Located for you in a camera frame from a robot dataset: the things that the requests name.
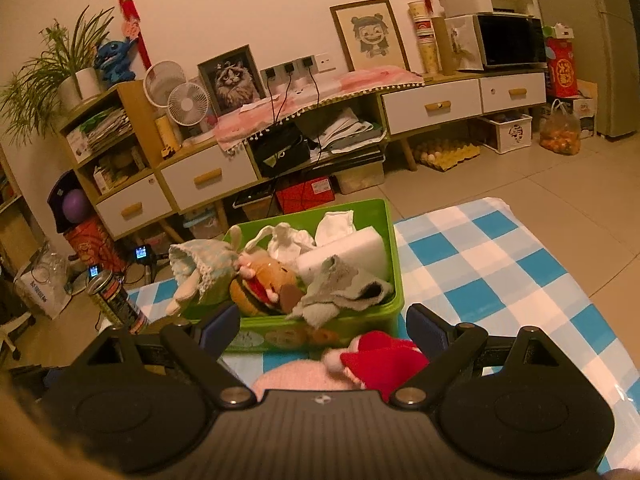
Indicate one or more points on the pink fringed table runner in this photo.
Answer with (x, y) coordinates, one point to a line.
(350, 82)

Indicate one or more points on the white plastic crate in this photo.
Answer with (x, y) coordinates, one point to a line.
(510, 135)

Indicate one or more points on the white cloth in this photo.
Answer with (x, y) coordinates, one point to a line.
(335, 227)
(290, 247)

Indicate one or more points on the grey cloth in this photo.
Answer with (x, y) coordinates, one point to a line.
(340, 285)

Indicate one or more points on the white microwave oven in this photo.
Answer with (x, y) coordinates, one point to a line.
(510, 40)

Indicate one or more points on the yellow paper roll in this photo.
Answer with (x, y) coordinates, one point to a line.
(165, 131)

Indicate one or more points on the small camera blue screen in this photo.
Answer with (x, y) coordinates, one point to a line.
(94, 272)
(143, 252)

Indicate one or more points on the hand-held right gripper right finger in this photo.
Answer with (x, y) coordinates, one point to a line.
(425, 330)

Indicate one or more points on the blue white checkered tablecloth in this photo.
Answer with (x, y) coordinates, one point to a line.
(500, 270)

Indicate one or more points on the stack of paper cups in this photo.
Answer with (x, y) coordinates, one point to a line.
(425, 40)

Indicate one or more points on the tray of eggs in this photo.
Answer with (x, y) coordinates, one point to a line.
(447, 155)

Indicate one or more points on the purple ball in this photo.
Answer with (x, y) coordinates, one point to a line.
(76, 205)

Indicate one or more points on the long red hanging decoration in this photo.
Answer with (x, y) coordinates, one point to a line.
(131, 10)

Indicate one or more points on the framed cat picture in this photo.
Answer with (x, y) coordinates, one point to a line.
(230, 80)

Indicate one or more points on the black lidded storage box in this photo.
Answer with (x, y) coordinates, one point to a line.
(255, 206)

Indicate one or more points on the plastic bag of oranges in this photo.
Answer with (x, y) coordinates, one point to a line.
(560, 137)

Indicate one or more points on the clear lidded storage box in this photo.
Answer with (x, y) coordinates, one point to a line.
(360, 180)

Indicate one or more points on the pink plush toy red hat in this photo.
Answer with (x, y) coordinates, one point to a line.
(385, 355)

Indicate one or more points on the red round tin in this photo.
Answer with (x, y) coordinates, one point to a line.
(92, 242)

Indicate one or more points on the white foam block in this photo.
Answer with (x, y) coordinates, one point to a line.
(350, 247)

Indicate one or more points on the tall wooden shelf cabinet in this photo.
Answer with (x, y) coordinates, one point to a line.
(135, 110)

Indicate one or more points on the printed cardboard box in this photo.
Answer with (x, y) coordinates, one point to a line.
(587, 110)

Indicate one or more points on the pile of magazines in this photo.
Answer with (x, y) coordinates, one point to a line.
(105, 130)

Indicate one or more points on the hamburger plush toy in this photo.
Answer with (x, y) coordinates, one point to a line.
(265, 285)

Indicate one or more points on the dark drink can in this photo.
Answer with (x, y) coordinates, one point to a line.
(112, 300)

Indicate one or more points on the stack of loose papers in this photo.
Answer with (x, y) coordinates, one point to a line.
(350, 132)

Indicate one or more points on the clear box blue lid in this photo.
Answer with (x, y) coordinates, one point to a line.
(204, 224)

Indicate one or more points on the red gift bag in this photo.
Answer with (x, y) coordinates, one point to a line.
(562, 72)

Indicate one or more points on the blue alien plush toy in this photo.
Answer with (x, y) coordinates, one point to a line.
(115, 62)

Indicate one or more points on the large white desk fan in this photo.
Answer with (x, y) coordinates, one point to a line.
(161, 82)

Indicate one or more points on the grey green refrigerator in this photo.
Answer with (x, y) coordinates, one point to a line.
(605, 60)

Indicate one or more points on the green plastic bin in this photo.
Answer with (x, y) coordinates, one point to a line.
(360, 329)

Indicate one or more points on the brown cardboard tube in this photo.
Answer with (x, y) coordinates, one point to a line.
(442, 45)

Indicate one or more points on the white rabbit plush knitted dress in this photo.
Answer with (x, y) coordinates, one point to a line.
(200, 265)

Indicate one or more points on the white wall socket panel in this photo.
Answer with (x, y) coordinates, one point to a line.
(325, 62)

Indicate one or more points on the framed cartoon girl drawing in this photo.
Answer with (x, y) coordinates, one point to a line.
(370, 35)

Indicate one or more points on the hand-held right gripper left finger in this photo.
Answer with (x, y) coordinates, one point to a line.
(220, 327)

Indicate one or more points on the small white desk fan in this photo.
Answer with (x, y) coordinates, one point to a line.
(187, 105)

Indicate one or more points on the long wooden drawer cabinet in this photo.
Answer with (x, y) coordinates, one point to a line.
(410, 110)

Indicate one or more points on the black bag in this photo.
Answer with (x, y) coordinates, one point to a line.
(277, 152)

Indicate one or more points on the black hat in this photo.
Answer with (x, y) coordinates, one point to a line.
(57, 185)

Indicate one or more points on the red cardboard box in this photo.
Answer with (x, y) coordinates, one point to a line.
(305, 195)

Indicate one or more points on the clear plastic bag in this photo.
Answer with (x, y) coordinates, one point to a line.
(42, 285)

